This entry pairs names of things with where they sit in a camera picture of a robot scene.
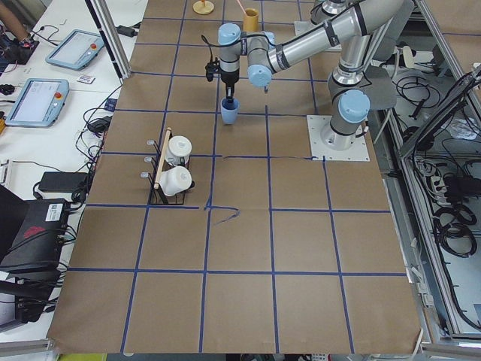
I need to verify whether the black computer box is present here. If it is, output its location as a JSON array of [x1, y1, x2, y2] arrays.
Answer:
[[1, 187, 70, 273]]

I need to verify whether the white mug near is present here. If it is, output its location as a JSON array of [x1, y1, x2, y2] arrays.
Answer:
[[160, 165, 193, 196]]

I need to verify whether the white mug far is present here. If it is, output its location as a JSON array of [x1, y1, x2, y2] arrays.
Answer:
[[165, 135, 192, 166]]

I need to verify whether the teach pendant near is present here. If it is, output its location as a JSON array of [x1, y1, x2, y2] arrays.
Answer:
[[5, 78, 70, 128]]

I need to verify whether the pink chopstick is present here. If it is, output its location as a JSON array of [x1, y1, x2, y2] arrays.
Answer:
[[236, 0, 247, 15]]

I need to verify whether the small label card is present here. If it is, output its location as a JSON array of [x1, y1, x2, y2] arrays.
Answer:
[[77, 74, 95, 84]]

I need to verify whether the wooden rod on rack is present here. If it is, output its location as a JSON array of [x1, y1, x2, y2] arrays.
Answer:
[[153, 127, 172, 190]]

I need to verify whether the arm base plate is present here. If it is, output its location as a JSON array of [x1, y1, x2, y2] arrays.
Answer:
[[307, 115, 370, 162]]

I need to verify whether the light blue plastic cup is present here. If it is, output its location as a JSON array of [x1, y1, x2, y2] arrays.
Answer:
[[221, 98, 240, 125]]

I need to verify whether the bamboo chopstick holder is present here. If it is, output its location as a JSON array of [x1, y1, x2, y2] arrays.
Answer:
[[243, 8, 259, 32]]

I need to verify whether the white mug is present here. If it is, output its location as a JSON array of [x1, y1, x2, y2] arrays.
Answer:
[[165, 135, 192, 166], [160, 165, 193, 196]]

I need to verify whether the teach pendant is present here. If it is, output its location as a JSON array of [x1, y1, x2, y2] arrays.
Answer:
[[5, 78, 70, 128], [45, 29, 104, 70]]

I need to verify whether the aluminium frame post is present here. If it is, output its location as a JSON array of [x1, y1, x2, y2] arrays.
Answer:
[[85, 0, 132, 80]]

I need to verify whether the black power adapter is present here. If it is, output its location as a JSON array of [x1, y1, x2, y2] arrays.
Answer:
[[38, 171, 87, 193]]

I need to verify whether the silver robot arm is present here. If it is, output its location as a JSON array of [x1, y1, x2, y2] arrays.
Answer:
[[205, 1, 406, 151]]

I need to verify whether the wooden mug tree stand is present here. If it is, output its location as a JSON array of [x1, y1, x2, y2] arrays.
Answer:
[[192, 0, 215, 15]]

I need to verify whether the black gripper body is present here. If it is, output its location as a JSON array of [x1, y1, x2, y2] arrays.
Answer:
[[220, 69, 240, 99]]

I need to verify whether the black wire mug rack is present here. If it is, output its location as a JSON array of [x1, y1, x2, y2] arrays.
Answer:
[[141, 132, 195, 205]]

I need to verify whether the teach pendant far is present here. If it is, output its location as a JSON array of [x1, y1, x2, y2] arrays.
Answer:
[[45, 29, 104, 70]]

